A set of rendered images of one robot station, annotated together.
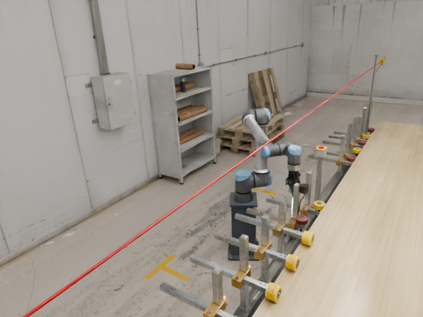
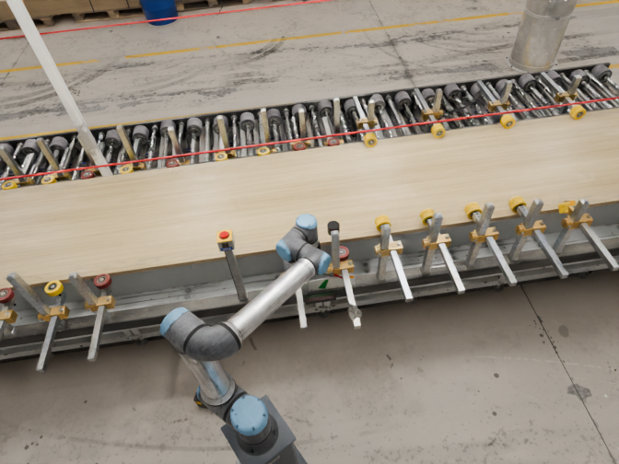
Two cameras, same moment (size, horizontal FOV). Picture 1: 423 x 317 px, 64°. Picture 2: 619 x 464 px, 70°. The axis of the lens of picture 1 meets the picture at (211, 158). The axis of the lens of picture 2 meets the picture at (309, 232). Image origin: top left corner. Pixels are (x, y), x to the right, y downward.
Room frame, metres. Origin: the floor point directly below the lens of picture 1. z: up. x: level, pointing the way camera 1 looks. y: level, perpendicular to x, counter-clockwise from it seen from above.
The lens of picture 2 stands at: (2.95, 0.43, 2.71)
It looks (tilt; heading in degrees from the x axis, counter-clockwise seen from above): 49 degrees down; 231
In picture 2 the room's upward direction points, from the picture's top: 5 degrees counter-clockwise
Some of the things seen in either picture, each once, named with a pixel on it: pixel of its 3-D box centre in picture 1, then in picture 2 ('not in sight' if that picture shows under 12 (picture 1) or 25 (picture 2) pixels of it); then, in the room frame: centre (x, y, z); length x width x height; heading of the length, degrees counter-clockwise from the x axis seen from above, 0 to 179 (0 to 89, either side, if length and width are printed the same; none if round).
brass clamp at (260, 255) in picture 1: (263, 249); (436, 241); (1.58, -0.27, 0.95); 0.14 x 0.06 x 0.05; 145
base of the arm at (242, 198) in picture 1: (243, 194); (256, 429); (2.79, -0.28, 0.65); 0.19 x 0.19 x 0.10
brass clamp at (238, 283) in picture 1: (242, 275); (483, 235); (1.37, -0.13, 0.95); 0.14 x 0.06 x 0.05; 145
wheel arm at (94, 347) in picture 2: (330, 160); (100, 319); (3.06, -1.17, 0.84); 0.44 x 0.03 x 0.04; 55
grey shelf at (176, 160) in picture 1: (185, 123); not in sight; (4.85, 0.37, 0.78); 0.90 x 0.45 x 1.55; 145
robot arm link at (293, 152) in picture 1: (294, 155); (307, 228); (2.17, -0.58, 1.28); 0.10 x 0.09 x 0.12; 11
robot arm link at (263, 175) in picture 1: (262, 148); (204, 366); (2.83, -0.46, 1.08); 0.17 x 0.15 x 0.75; 101
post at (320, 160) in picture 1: (318, 181); (236, 273); (2.43, -0.86, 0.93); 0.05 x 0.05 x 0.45; 55
